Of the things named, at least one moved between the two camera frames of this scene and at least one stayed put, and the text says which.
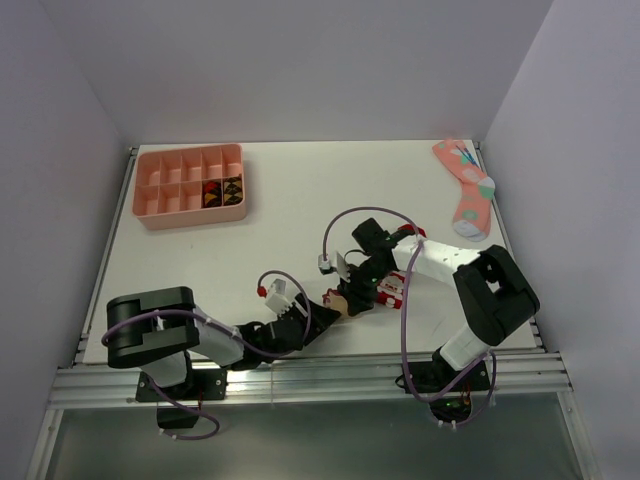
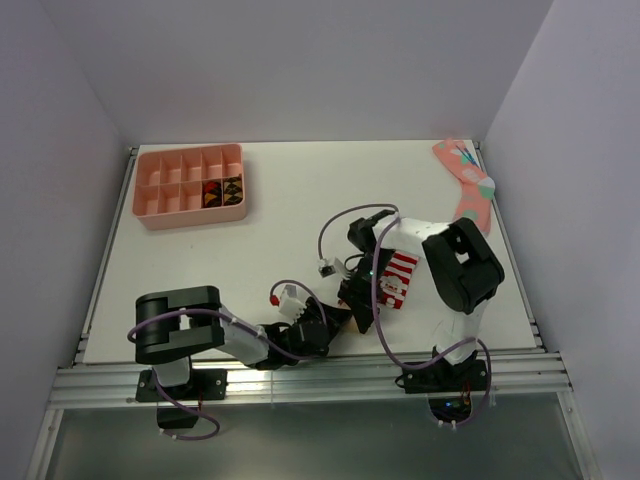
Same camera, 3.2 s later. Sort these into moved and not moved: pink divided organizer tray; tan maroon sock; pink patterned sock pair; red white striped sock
Moved: tan maroon sock
Not moved: pink divided organizer tray; red white striped sock; pink patterned sock pair
